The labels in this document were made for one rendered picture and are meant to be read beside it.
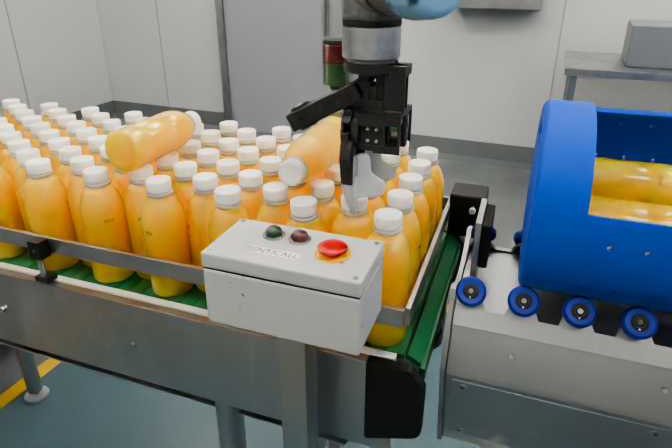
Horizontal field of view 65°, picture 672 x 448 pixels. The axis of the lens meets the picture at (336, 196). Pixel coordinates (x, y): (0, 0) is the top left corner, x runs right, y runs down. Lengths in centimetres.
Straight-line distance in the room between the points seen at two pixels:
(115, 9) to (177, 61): 79
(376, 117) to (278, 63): 400
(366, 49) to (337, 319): 32
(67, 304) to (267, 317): 50
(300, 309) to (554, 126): 41
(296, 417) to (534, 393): 35
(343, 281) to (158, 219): 39
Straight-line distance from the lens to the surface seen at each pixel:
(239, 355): 88
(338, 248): 61
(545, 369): 86
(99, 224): 96
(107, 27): 579
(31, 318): 116
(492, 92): 420
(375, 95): 70
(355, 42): 67
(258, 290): 63
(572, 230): 73
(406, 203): 77
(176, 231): 88
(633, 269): 76
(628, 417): 90
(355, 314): 59
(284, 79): 466
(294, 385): 74
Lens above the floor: 141
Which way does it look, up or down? 24 degrees down
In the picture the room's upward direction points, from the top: straight up
